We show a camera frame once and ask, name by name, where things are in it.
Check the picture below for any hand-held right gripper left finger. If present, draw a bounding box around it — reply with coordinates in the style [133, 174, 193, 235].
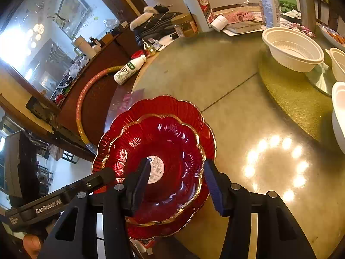
[38, 158, 151, 259]

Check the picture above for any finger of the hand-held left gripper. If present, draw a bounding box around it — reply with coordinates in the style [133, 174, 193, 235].
[65, 167, 117, 195]

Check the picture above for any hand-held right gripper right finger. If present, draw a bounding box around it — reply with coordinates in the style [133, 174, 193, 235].
[203, 160, 317, 259]

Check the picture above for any small red scalloped plate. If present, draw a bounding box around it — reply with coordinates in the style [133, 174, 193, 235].
[104, 114, 207, 226]

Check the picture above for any large red scalloped plate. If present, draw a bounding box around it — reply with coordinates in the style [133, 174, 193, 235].
[92, 95, 216, 240]

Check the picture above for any white disposable bowl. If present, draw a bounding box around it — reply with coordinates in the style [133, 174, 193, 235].
[262, 27, 325, 73]
[326, 48, 345, 82]
[331, 82, 345, 154]

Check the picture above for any person's left hand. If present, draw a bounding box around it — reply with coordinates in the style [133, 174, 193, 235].
[23, 234, 42, 259]

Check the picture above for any orange yellow hula hoop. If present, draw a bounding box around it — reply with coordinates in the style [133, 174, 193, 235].
[76, 65, 130, 147]

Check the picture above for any white yogurt bottle green print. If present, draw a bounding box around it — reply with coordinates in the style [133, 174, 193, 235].
[114, 55, 147, 85]

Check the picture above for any clear plastic bag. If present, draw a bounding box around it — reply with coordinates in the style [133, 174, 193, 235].
[69, 57, 89, 73]

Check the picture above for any green glass turntable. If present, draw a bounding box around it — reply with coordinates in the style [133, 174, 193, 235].
[258, 24, 345, 154]

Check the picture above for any gold ornament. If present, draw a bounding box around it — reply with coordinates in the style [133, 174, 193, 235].
[141, 39, 157, 57]

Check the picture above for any white thermos jug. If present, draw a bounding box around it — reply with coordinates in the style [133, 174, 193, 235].
[71, 36, 97, 59]

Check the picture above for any dark jacket with fur trim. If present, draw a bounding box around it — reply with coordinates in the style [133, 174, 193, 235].
[130, 4, 184, 46]

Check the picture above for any jar with gold lid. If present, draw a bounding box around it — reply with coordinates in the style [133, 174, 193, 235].
[171, 13, 199, 38]

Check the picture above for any grey book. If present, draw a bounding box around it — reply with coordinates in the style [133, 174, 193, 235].
[226, 20, 262, 31]

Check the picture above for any small white cup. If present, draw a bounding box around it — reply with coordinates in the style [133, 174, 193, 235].
[211, 15, 229, 31]

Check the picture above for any white liquor bottle red label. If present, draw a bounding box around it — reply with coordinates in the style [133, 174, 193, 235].
[183, 0, 215, 33]

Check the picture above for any pink floral cloth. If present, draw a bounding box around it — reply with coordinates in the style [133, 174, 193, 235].
[283, 23, 316, 38]

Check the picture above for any clear plastic bottle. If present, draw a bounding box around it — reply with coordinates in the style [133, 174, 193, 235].
[259, 0, 281, 28]

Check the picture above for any plate of food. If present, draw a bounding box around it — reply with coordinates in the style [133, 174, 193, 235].
[319, 25, 345, 46]

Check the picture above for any stainless steel thermos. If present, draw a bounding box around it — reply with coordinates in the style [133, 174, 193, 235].
[299, 0, 316, 25]

